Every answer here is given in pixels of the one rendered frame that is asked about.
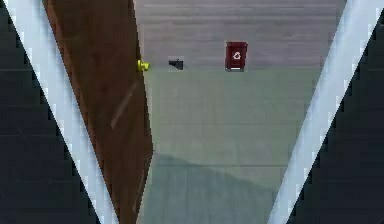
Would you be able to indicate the small black object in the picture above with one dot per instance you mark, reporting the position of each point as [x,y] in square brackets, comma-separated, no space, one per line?
[176,63]

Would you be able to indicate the yellow door knob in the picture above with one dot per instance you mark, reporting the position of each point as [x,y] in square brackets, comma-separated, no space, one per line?
[142,65]

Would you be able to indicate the red recycling bin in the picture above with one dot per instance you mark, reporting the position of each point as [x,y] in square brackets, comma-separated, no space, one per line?
[236,55]

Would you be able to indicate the brown wooden room door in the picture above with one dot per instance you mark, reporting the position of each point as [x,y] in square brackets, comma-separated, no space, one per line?
[100,83]

